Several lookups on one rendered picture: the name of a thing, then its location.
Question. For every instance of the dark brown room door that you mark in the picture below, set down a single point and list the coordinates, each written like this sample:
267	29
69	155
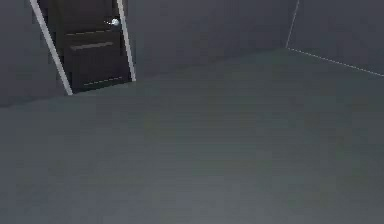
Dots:
93	56

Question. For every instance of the silver round door knob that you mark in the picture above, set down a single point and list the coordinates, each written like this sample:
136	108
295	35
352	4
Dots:
115	22

